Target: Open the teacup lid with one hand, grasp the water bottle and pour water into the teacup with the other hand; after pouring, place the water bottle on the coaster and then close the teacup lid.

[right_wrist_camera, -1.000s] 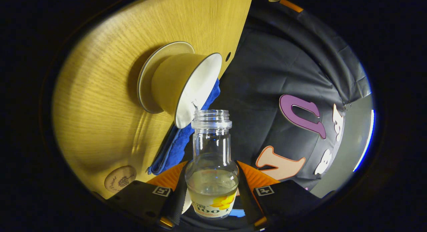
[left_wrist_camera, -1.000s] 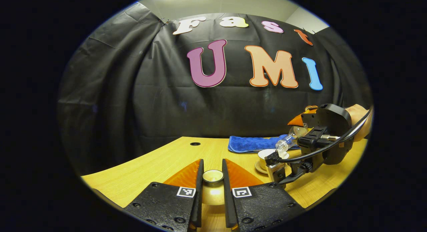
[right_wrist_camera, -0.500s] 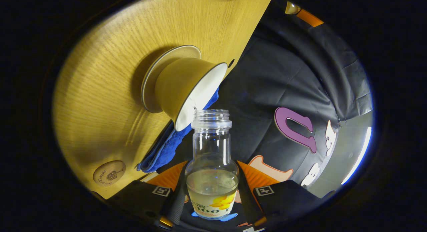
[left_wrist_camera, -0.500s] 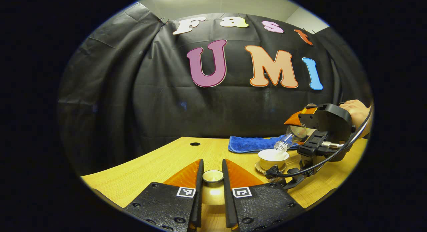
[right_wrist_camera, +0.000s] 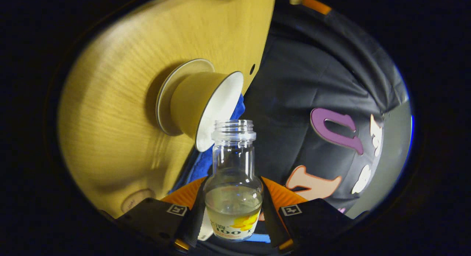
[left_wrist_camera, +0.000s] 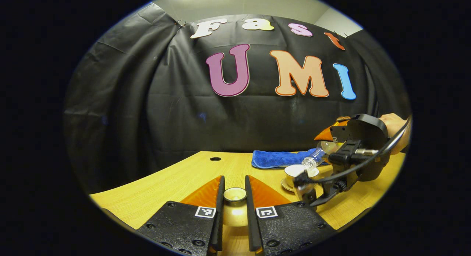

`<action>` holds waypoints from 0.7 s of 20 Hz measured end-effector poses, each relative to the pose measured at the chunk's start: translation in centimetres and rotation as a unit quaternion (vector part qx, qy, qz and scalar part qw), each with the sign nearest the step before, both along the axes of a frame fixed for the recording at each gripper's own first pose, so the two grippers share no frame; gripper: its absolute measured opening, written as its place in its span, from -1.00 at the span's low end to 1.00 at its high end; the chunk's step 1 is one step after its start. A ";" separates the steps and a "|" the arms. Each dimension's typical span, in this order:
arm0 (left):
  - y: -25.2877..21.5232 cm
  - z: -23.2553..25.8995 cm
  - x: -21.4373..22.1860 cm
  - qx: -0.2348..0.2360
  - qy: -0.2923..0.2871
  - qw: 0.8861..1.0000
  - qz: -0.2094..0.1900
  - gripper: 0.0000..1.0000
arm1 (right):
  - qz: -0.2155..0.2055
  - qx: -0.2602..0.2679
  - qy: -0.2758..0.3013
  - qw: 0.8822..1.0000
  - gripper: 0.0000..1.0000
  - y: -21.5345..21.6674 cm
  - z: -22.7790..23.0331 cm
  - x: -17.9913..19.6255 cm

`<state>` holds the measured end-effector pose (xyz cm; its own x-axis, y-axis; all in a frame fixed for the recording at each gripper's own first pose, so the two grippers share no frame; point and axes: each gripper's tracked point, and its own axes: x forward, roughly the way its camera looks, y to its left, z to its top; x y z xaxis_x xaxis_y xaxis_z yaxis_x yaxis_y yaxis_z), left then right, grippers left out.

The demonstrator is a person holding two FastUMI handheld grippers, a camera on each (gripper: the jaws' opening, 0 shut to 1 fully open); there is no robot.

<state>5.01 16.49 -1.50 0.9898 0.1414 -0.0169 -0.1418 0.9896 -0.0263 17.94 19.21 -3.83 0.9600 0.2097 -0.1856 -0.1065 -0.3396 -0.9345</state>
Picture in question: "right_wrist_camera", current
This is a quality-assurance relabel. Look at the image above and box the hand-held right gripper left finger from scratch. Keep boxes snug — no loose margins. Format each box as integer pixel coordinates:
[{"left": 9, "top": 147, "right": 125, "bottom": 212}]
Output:
[{"left": 116, "top": 176, "right": 209, "bottom": 251}]

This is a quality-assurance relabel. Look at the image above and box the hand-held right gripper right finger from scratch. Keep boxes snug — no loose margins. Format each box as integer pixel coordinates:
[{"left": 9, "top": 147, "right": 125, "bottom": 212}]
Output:
[{"left": 259, "top": 177, "right": 354, "bottom": 253}]

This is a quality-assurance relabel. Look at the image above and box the clear glass water bottle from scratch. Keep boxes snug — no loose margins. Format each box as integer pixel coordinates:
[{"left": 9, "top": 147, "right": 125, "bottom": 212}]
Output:
[{"left": 202, "top": 119, "right": 264, "bottom": 242}]

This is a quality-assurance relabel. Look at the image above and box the round cork coaster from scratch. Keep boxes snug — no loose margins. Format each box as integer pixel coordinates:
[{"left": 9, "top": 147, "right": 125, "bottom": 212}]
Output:
[{"left": 121, "top": 189, "right": 157, "bottom": 213}]

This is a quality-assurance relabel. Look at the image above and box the beige ceramic teacup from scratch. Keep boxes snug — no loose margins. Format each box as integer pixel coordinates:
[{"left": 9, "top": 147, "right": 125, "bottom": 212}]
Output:
[{"left": 170, "top": 71, "right": 244, "bottom": 152}]

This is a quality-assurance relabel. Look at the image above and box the blue folded towel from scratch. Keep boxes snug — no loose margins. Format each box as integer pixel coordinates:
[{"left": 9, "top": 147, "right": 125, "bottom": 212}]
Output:
[{"left": 167, "top": 93, "right": 246, "bottom": 196}]

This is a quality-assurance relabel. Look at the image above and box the black backdrop cloth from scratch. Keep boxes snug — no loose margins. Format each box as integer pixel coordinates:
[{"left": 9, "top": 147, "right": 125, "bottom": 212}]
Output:
[{"left": 243, "top": 0, "right": 409, "bottom": 220}]

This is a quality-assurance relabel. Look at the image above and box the beige ceramic saucer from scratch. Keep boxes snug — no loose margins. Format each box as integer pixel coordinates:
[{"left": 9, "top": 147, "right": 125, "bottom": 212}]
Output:
[{"left": 156, "top": 59, "right": 215, "bottom": 136}]

